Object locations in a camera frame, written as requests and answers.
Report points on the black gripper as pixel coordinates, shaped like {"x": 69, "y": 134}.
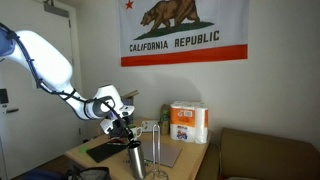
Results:
{"x": 119, "y": 128}

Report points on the stainless steel flask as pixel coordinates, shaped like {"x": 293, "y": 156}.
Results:
{"x": 136, "y": 161}

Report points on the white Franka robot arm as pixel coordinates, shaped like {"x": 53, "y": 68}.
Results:
{"x": 50, "y": 63}

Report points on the orange paper towel pack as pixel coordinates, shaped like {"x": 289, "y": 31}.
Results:
{"x": 188, "y": 121}

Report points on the red pen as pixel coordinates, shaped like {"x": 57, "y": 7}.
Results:
{"x": 116, "y": 140}

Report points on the green pencil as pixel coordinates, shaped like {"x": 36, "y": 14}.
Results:
{"x": 116, "y": 143}

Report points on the metal paper towel holder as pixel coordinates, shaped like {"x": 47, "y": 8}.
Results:
{"x": 156, "y": 150}

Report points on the black tablet case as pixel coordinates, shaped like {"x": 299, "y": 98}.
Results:
{"x": 105, "y": 151}

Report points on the silver laptop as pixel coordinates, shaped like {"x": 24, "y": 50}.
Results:
{"x": 166, "y": 153}

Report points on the brown cardboard tube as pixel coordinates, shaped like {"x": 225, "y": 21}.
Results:
{"x": 131, "y": 94}

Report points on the white door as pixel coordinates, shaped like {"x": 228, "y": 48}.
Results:
{"x": 20, "y": 140}

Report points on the California Republic flag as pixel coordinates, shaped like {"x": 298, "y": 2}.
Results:
{"x": 183, "y": 30}

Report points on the brown sofa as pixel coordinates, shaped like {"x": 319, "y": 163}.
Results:
{"x": 266, "y": 156}

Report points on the grey door closer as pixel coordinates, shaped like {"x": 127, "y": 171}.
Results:
{"x": 56, "y": 9}

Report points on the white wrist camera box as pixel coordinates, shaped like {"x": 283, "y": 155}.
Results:
{"x": 127, "y": 110}

